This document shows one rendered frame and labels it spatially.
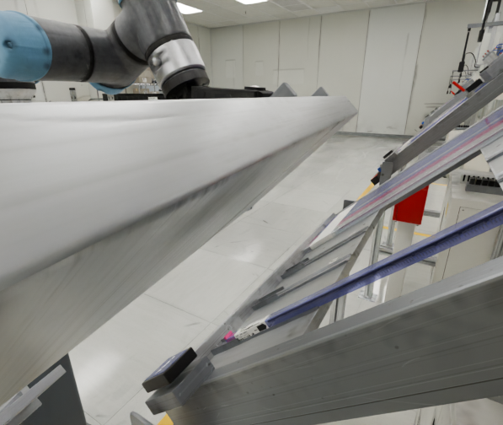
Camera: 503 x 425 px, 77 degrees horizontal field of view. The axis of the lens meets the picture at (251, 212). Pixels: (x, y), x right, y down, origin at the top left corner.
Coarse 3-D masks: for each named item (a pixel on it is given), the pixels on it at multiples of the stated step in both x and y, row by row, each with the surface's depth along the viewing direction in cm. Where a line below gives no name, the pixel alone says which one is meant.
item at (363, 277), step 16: (496, 208) 22; (464, 224) 23; (480, 224) 23; (496, 224) 22; (432, 240) 25; (448, 240) 24; (464, 240) 24; (400, 256) 26; (416, 256) 26; (368, 272) 28; (384, 272) 28; (336, 288) 31; (352, 288) 30; (304, 304) 33; (320, 304) 32; (272, 320) 36
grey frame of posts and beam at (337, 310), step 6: (348, 276) 99; (336, 300) 103; (342, 300) 100; (336, 306) 103; (342, 306) 101; (330, 312) 104; (336, 312) 104; (342, 312) 102; (330, 318) 105; (336, 318) 105; (342, 318) 104
